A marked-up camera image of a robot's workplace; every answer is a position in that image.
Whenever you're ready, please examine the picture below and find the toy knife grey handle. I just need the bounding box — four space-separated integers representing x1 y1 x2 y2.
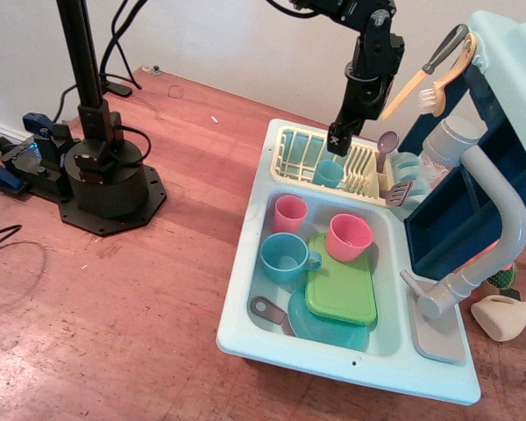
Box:
380 24 470 119

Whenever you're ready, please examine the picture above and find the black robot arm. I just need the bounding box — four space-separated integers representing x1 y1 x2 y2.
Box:
269 0 405 157

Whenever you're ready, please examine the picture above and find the purple toy spoon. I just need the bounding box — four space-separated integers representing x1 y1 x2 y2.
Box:
376 131 399 173

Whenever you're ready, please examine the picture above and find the green cutting board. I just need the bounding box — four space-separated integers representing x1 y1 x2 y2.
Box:
305 233 377 325

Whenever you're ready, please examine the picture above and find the grey toy faucet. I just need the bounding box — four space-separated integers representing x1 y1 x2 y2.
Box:
399 146 526 319

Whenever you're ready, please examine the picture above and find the purple toy spatula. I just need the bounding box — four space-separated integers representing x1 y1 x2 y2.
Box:
384 181 413 207

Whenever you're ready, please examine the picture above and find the light teal plate in rack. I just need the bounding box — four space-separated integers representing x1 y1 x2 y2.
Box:
390 152 424 196

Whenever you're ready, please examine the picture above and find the pink cup upright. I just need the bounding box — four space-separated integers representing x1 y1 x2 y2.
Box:
273 195 308 234

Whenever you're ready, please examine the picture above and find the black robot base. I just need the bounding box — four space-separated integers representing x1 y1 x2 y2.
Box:
57 1 167 236

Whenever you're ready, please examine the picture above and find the tan dish brush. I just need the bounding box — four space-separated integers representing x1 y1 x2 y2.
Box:
418 32 477 117

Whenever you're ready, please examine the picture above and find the clear soap bottle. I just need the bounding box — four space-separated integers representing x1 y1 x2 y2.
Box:
420 115 482 189

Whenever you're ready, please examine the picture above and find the blue black clamp device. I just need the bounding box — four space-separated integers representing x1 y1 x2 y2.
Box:
0 113 76 203

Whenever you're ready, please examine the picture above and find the pink cup tilted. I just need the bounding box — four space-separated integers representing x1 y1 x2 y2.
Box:
325 213 373 262

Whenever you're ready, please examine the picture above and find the beige toy jug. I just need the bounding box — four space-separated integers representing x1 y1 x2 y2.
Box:
470 295 526 342

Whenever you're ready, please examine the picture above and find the black cable bundle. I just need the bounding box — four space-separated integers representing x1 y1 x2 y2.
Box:
52 0 153 126

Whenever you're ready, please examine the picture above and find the dark blue toy shelf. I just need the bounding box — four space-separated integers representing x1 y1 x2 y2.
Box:
404 66 526 281

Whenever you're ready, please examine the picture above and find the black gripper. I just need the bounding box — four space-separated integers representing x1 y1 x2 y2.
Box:
328 64 394 156

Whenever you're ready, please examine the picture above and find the light blue toy sink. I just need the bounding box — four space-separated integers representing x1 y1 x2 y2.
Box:
217 119 480 405

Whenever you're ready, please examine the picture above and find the green toy vegetable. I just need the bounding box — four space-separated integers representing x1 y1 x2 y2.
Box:
487 262 518 289

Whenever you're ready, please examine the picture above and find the cream dish rack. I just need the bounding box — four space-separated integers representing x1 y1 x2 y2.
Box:
270 125 395 207

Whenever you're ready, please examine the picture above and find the blue mug with handle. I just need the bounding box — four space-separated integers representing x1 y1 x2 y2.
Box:
259 232 323 285

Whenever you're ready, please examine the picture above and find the teal cup in rack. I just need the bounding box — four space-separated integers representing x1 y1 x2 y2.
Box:
312 161 344 189

